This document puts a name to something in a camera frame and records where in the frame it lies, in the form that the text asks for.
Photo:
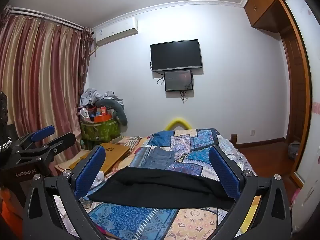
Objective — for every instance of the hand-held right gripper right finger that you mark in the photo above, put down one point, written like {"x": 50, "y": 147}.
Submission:
{"x": 225, "y": 172}

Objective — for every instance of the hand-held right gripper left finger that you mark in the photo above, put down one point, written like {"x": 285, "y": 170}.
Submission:
{"x": 90, "y": 170}

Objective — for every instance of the green patterned storage bag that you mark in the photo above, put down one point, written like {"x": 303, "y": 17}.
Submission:
{"x": 100, "y": 130}

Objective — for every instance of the wooden overhead cabinet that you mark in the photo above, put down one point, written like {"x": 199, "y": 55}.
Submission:
{"x": 265, "y": 7}

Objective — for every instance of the wooden bed post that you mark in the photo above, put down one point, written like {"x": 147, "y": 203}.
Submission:
{"x": 233, "y": 138}

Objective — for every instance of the blue denim jeans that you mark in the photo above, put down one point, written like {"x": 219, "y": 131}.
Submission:
{"x": 160, "y": 157}

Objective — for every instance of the wooden lap desk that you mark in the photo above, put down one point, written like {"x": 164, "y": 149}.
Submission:
{"x": 107, "y": 152}

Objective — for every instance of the small black wall monitor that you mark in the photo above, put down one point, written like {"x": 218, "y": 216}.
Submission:
{"x": 178, "y": 80}

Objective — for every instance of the wooden door frame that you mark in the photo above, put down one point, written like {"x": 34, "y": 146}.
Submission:
{"x": 297, "y": 80}

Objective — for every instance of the white cloth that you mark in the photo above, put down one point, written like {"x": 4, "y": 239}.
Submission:
{"x": 100, "y": 177}

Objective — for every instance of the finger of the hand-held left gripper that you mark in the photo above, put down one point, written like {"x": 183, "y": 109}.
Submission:
{"x": 62, "y": 140}
{"x": 42, "y": 133}

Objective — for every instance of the patchwork patterned blanket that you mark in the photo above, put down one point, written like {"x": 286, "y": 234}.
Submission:
{"x": 120, "y": 215}

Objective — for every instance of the curtain rod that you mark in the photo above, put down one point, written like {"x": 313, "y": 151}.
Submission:
{"x": 50, "y": 20}

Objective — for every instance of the black pants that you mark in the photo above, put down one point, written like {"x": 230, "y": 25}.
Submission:
{"x": 155, "y": 187}

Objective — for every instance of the black wall television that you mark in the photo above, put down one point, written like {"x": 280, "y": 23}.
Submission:
{"x": 175, "y": 55}

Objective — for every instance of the grey neck pillow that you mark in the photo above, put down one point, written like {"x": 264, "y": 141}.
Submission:
{"x": 119, "y": 111}

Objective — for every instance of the striped bedsheet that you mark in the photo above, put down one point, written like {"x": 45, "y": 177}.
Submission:
{"x": 130, "y": 150}

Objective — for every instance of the yellow foam tube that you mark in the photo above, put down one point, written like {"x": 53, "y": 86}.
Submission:
{"x": 178, "y": 124}

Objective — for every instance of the orange box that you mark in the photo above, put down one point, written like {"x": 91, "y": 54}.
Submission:
{"x": 102, "y": 118}

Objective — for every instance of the white air conditioner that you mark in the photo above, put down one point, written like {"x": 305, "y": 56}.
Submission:
{"x": 117, "y": 31}

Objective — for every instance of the pink and beige striped curtain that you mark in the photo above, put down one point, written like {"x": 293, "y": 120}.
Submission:
{"x": 37, "y": 80}

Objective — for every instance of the grey bag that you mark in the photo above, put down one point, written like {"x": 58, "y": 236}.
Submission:
{"x": 294, "y": 150}

